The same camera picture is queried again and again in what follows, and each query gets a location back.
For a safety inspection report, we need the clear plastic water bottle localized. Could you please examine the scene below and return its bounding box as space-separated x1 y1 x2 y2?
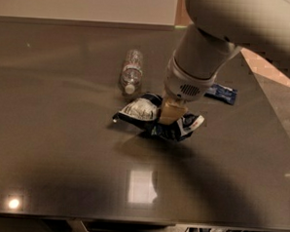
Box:
120 49 143 95

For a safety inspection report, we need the blue white chip bag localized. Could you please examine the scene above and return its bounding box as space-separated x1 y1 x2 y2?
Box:
113 93 204 142

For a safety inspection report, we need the small blue snack packet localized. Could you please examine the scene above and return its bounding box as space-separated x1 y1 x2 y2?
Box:
204 84 237 105

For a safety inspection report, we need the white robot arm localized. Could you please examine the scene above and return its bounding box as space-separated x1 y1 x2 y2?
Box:
160 0 290 125

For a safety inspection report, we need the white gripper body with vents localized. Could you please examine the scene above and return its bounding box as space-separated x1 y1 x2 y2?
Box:
164 57 215 101

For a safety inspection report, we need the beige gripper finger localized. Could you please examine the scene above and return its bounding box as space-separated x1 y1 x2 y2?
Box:
159 97 188 125

